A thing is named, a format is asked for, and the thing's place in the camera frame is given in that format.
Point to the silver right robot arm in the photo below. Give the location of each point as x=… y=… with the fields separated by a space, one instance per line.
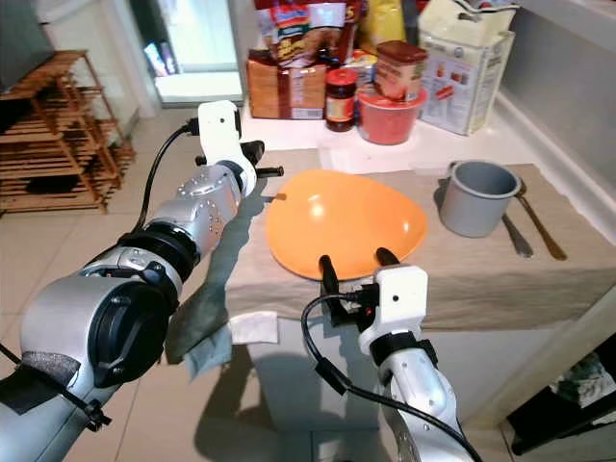
x=419 y=385

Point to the brown food carton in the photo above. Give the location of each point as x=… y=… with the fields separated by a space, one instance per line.
x=284 y=89

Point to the white napkin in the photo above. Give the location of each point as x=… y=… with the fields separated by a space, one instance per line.
x=255 y=327

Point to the white counter table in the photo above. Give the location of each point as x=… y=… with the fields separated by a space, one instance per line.
x=289 y=385

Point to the grey plastic mug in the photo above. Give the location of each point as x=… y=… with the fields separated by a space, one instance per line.
x=472 y=207

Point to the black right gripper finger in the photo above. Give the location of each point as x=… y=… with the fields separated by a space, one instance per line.
x=386 y=257
x=330 y=275

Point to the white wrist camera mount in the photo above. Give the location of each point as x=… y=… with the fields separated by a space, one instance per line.
x=399 y=294
x=219 y=130

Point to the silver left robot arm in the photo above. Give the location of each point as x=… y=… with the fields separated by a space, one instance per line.
x=58 y=318

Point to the red snack bag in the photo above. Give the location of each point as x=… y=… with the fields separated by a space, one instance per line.
x=303 y=34

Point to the dark grey television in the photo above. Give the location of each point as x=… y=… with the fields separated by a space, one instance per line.
x=24 y=38

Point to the white printed paper bag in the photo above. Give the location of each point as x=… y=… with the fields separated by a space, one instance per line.
x=467 y=82

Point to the orange plastic plate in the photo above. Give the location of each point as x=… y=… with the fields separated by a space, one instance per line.
x=346 y=221

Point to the dark sauce jar red lid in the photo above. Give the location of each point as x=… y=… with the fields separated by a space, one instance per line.
x=341 y=101

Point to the yellow bag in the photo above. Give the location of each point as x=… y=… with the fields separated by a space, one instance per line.
x=380 y=24

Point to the brown lidded tin can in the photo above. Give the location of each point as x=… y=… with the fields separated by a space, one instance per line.
x=400 y=69

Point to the brown spoon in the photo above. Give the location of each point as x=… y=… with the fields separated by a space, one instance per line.
x=542 y=231

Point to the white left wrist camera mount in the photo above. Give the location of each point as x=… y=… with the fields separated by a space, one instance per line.
x=219 y=130

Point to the wooden slatted rack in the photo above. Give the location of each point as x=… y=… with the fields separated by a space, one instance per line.
x=67 y=144

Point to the black zip tie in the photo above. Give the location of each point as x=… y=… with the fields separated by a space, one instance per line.
x=98 y=419

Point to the silver metal spoon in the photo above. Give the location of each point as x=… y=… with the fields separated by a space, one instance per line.
x=520 y=243

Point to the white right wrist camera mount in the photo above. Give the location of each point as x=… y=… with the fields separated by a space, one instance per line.
x=399 y=294

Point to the red plastic bowl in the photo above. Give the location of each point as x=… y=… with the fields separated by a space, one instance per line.
x=390 y=120

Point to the grey-blue cloth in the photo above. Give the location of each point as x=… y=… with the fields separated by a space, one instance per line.
x=202 y=318

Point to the small printed can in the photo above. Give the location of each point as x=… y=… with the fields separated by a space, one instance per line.
x=363 y=70

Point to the beige cloth placemat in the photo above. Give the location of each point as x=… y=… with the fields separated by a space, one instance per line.
x=491 y=289

